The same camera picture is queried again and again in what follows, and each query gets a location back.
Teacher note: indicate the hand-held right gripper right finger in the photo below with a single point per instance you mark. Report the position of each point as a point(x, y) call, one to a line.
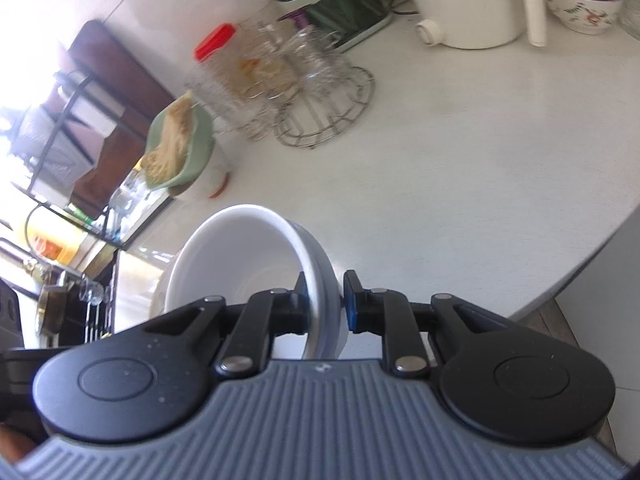
point(351, 312)

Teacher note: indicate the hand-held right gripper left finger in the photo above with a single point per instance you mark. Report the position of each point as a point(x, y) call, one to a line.
point(300, 310)

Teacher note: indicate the clear plastic bowl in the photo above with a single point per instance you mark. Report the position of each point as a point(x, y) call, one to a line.
point(240, 260)

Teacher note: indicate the person's left hand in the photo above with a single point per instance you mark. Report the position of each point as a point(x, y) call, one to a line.
point(12, 445)

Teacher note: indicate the black sink drain rack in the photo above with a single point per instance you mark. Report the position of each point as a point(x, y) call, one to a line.
point(97, 320)

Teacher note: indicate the clear wine glass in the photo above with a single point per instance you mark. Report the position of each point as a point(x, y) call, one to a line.
point(92, 291)

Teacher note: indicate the yellow oil bottle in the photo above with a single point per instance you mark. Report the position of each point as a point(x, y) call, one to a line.
point(50, 245)

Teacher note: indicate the white bowl with red foot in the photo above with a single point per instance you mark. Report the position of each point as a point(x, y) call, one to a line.
point(215, 170)

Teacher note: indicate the green bowl with noodles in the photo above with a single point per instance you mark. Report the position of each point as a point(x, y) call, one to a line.
point(200, 135)

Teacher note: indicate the dried noodles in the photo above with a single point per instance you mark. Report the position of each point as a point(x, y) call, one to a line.
point(172, 140)

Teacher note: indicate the group of clear glass cups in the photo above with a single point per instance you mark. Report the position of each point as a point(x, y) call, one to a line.
point(295, 60)

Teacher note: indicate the red lid plastic jar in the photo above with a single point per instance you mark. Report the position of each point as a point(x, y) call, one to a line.
point(225, 70)

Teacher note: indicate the green chopstick holder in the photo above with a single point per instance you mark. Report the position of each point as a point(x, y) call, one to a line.
point(345, 15)

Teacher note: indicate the brown cutting board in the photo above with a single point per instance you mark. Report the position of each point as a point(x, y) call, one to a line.
point(115, 75)

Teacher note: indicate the black dish rack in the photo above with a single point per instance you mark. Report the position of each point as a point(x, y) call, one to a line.
point(80, 91)

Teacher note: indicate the white electric kettle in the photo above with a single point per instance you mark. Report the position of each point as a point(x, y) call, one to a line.
point(465, 5)

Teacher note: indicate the green plastic pitcher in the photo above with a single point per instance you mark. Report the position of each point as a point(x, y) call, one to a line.
point(631, 15)

